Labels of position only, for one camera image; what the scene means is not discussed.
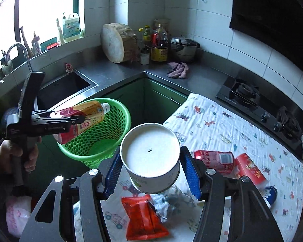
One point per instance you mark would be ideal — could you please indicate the pink plastic bag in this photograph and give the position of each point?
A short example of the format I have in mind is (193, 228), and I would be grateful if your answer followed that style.
(18, 212)

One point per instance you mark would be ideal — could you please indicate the steel sink basin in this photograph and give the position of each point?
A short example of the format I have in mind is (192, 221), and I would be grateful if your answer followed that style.
(62, 89)

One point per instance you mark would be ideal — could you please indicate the black range hood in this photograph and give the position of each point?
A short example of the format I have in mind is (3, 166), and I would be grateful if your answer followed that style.
(277, 23)

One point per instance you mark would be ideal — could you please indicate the pink rag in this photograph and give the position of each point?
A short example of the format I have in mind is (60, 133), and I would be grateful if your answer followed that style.
(177, 70)

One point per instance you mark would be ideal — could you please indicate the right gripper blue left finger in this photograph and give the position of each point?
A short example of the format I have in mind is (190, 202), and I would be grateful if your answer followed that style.
(112, 176)

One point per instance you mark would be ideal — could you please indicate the steel pot with lid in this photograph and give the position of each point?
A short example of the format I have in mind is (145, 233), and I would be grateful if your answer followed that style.
(183, 48)

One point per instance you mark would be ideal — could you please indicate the black gas stove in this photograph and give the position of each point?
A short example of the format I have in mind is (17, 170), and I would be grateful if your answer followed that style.
(276, 118)

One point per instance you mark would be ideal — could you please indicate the white paper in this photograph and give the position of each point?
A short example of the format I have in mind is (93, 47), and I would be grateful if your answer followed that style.
(171, 202)

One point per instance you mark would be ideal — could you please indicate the blue crushed can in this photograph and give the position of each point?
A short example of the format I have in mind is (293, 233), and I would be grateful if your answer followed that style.
(271, 193)

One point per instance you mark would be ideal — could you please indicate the small white jar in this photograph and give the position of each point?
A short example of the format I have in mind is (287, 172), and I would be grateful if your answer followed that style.
(144, 56)

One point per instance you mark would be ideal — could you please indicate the white cartoon print cloth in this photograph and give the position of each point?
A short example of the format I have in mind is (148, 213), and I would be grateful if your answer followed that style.
(202, 125)

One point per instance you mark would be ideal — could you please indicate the red soda can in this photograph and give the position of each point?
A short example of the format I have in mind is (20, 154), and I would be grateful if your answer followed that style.
(214, 160)

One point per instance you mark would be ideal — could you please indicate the green cabinet doors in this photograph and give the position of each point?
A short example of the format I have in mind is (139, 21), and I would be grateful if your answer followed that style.
(148, 100)

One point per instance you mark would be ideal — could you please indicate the round wooden chopping block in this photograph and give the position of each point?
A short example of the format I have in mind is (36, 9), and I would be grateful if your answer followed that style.
(119, 43)

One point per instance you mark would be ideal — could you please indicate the large dark oil bottle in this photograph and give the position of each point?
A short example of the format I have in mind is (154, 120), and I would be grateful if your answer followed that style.
(159, 50)

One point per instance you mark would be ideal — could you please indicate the person's left hand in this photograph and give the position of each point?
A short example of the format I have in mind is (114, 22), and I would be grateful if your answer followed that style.
(8, 150)

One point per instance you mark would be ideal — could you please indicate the white detergent jug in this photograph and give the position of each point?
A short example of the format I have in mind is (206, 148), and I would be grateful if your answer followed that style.
(71, 27)

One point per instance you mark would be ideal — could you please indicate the white spray bottle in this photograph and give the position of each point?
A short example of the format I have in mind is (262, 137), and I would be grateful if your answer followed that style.
(60, 39)

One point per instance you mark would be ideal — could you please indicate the green capped yellow bottle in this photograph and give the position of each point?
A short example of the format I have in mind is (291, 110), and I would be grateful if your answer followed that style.
(147, 36)

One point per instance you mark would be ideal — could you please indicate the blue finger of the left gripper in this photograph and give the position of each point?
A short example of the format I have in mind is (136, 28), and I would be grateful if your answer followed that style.
(50, 128)
(48, 116)

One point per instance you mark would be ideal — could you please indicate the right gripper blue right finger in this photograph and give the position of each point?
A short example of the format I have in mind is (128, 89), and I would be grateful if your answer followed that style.
(191, 174)

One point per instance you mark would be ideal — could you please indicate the red sink scrubber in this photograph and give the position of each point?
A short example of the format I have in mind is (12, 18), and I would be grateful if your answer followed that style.
(68, 68)

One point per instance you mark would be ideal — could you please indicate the green plastic waste basket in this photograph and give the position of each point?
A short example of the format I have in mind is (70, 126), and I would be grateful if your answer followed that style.
(101, 140)

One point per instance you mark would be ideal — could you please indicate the large red cartoon cup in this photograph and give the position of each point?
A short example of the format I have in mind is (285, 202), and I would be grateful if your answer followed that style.
(244, 166)

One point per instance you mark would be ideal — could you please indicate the red snack wrapper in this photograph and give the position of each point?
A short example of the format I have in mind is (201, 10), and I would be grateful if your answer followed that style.
(143, 224)

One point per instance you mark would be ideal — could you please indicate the white paper cup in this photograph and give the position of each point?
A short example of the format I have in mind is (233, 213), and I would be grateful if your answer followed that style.
(150, 153)

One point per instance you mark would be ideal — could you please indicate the chrome kitchen faucet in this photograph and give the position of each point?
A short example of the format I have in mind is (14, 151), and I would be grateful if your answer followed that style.
(22, 57)

